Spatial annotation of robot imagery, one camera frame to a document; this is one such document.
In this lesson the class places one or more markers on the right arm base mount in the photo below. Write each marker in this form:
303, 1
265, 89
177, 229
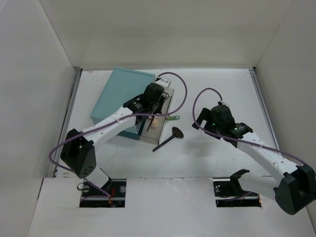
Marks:
228, 192

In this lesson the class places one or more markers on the black kabuki brush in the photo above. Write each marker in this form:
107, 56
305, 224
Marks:
176, 133

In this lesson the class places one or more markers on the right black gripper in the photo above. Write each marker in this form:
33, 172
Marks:
206, 114

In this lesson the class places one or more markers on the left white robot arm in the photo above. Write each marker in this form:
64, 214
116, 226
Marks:
80, 154

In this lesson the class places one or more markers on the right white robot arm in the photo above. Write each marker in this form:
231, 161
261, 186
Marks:
291, 186

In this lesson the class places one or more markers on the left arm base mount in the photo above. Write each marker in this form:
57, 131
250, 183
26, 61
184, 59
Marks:
111, 195

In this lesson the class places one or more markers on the thin black makeup brush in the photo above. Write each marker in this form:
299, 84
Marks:
165, 97

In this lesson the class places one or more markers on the peach makeup sponge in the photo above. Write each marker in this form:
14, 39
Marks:
154, 123

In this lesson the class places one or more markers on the clear acrylic drawer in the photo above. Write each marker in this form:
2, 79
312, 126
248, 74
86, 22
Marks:
153, 135

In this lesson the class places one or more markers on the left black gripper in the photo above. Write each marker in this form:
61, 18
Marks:
156, 106

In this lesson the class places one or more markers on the teal makeup organizer box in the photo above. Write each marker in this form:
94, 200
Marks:
122, 85

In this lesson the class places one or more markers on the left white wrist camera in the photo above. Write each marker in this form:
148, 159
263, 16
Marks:
164, 82

